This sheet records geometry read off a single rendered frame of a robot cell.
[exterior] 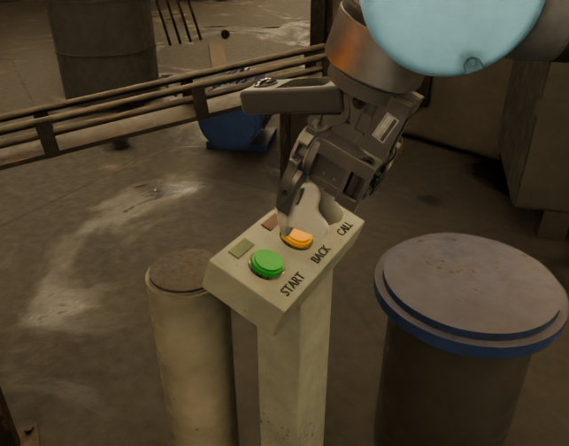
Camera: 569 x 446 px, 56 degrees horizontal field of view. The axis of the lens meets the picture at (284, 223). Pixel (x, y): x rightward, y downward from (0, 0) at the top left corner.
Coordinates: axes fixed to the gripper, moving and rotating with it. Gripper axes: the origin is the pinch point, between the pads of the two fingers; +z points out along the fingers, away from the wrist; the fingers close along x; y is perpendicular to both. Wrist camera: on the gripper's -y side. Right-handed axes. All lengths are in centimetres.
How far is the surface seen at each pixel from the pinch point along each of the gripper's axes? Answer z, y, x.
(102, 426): 79, -22, 3
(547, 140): 23, 29, 133
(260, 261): 5.9, -0.5, -1.3
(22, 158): 18.1, -43.0, 0.3
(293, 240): 6.2, 0.3, 5.6
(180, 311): 22.0, -8.5, -2.1
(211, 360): 30.7, -2.5, 0.5
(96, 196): 109, -103, 82
